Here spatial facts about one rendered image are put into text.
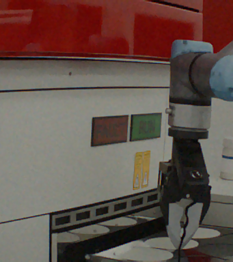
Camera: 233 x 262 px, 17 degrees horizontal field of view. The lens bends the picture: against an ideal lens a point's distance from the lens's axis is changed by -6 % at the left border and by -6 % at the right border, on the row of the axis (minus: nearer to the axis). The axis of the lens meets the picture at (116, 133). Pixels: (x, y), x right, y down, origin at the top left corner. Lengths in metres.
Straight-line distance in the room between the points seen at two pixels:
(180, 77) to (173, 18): 0.19
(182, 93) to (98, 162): 0.19
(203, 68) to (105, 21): 0.17
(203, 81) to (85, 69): 0.20
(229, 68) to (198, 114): 0.14
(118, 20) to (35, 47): 0.23
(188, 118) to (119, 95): 0.15
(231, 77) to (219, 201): 0.46
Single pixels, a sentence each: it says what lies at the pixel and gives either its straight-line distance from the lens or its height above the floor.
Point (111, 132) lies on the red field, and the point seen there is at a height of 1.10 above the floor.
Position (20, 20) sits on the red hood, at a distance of 1.06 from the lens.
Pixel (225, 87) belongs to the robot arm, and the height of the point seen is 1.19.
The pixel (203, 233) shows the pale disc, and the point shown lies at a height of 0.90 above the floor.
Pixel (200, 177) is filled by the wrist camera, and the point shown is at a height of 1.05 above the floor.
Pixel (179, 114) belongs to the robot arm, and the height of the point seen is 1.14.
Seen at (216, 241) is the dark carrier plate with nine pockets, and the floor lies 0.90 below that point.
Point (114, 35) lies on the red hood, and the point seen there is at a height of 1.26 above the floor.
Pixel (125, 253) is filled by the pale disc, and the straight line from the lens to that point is 1.33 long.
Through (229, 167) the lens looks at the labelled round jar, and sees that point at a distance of 1.79.
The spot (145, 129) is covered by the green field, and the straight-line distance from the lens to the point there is 1.49.
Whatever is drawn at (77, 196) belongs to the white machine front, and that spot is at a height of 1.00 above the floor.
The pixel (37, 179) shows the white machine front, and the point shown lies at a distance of 1.21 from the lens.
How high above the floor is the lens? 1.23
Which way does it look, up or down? 6 degrees down
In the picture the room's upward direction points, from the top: 4 degrees clockwise
